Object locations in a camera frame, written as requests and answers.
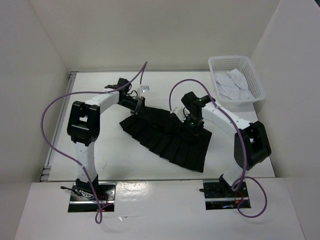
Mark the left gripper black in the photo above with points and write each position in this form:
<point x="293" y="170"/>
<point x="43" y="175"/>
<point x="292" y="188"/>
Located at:
<point x="139" y="103"/>

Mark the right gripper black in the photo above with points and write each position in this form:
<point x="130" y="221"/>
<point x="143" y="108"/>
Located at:
<point x="195" y="131"/>

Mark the black skirt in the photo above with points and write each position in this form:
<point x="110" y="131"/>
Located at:
<point x="163" y="134"/>

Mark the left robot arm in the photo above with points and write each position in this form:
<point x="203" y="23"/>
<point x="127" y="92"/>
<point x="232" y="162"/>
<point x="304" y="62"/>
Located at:
<point x="84" y="126"/>

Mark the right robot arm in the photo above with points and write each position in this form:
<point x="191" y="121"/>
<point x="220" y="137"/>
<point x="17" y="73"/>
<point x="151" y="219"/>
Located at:
<point x="251" y="144"/>

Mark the white cloth in basket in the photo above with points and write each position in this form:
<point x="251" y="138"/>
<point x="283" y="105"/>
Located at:
<point x="233" y="85"/>

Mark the white plastic basket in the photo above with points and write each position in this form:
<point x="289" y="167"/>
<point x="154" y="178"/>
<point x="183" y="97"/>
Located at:
<point x="219" y="64"/>

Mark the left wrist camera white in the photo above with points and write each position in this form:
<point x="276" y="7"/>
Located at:
<point x="144" y="89"/>

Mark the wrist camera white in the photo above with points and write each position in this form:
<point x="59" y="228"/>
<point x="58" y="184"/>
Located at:
<point x="180" y="113"/>
<point x="144" y="89"/>

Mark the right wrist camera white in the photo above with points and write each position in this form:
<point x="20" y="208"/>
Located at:
<point x="180" y="113"/>

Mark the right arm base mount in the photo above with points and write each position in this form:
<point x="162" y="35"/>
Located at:
<point x="217" y="199"/>

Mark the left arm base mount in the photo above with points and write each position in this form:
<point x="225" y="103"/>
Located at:
<point x="82" y="202"/>

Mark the aluminium table edge rail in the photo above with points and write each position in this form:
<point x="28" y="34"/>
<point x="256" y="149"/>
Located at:
<point x="56" y="134"/>

